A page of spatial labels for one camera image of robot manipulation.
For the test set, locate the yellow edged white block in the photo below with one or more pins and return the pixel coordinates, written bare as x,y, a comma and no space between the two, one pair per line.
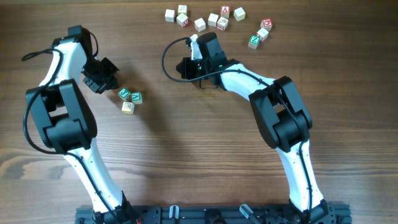
239,14

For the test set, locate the red O letter block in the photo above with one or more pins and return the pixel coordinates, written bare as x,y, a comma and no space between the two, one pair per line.
267,24

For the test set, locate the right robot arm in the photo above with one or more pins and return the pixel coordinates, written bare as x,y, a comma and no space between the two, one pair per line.
281,116

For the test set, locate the white block far left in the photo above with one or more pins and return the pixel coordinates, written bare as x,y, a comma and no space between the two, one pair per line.
170,15

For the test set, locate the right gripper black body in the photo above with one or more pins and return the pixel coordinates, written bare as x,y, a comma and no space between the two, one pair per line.
195,69

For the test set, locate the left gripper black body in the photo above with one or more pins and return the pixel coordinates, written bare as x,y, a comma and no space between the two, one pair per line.
101,78

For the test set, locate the green V letter block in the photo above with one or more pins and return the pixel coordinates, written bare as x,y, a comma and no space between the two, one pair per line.
136,98

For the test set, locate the green J letter block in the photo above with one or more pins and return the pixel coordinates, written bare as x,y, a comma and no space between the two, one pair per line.
124,94

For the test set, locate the red picture block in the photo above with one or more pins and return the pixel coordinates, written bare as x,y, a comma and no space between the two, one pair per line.
222,23

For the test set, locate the red U letter block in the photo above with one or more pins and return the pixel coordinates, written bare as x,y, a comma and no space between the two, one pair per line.
182,20

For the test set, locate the white block red edge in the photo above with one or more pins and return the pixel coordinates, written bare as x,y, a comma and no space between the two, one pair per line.
200,25

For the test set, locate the white block red side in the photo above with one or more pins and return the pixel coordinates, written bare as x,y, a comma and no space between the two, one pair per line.
262,34

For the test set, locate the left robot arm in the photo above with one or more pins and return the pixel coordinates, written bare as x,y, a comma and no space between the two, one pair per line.
58,120

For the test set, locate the white block top row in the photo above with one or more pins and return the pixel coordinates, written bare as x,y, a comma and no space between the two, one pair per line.
182,9

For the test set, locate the yellow picture block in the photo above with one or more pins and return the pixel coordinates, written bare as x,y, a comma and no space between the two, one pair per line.
128,107

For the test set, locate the green Z letter block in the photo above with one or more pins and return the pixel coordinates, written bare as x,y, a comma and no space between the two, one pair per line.
254,42

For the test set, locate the plain white wooden block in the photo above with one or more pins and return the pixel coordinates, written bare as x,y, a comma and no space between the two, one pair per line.
213,19

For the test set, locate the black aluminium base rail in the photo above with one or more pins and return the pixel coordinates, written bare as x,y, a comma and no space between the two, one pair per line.
279,213

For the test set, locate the red A letter block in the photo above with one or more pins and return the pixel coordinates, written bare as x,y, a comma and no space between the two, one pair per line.
225,11

